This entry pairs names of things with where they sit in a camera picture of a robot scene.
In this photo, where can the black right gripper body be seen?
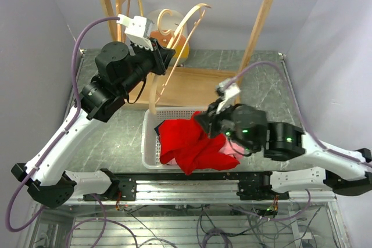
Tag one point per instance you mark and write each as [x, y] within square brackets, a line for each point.
[224, 119]

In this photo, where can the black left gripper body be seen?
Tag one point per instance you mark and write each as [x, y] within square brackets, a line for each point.
[157, 64]

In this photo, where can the pink t shirt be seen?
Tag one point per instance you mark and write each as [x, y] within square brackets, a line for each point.
[220, 157]

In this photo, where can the red t shirt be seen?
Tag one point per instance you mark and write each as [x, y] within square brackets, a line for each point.
[181, 140]

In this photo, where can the navy blue t shirt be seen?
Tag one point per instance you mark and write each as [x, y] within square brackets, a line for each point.
[157, 129]

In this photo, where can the wooden hanger with metal hook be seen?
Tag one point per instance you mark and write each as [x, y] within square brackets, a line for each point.
[122, 12]

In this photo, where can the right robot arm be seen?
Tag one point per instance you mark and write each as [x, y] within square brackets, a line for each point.
[332, 169]

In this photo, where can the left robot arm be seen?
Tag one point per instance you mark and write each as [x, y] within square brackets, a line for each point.
[120, 68]

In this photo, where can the wooden clothes rack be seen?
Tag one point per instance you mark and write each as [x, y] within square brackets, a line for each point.
[182, 87]

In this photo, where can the white plastic laundry basket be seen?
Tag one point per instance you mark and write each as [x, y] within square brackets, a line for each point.
[150, 146]

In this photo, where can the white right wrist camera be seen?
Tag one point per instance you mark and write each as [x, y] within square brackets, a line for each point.
[228, 91]

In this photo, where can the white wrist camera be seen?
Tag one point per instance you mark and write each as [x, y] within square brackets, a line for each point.
[138, 29]
[228, 91]

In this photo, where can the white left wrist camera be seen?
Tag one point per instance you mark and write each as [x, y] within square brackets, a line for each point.
[138, 29]

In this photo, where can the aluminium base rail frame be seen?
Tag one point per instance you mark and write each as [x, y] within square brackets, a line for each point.
[205, 209]

